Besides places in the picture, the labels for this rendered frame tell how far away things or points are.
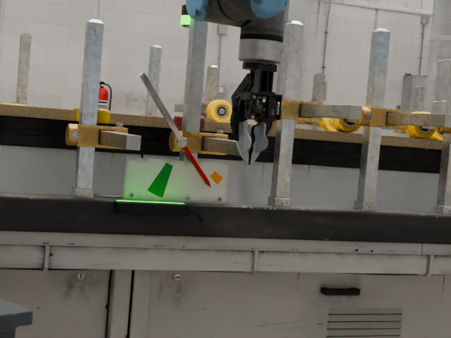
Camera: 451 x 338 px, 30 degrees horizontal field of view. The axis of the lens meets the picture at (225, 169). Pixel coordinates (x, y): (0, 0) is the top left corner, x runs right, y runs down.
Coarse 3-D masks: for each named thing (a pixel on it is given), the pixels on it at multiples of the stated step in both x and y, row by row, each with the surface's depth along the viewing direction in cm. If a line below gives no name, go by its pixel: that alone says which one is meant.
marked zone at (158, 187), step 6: (162, 168) 199; (168, 168) 199; (162, 174) 199; (168, 174) 199; (156, 180) 198; (162, 180) 199; (150, 186) 198; (156, 186) 199; (162, 186) 199; (156, 192) 199; (162, 192) 199
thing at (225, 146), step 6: (204, 138) 201; (210, 138) 197; (216, 138) 197; (204, 144) 201; (210, 144) 197; (216, 144) 193; (222, 144) 189; (228, 144) 186; (234, 144) 182; (210, 150) 196; (216, 150) 193; (222, 150) 189; (228, 150) 185; (234, 150) 182
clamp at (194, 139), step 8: (184, 136) 200; (192, 136) 201; (200, 136) 201; (208, 136) 202; (216, 136) 203; (224, 136) 204; (176, 144) 200; (192, 144) 201; (200, 144) 202; (192, 152) 201; (200, 152) 202; (208, 152) 202; (216, 152) 203
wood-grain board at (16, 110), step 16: (0, 112) 204; (16, 112) 206; (32, 112) 207; (48, 112) 208; (64, 112) 210; (208, 128) 223; (224, 128) 225; (272, 128) 230; (384, 144) 243; (400, 144) 244; (416, 144) 246; (432, 144) 248
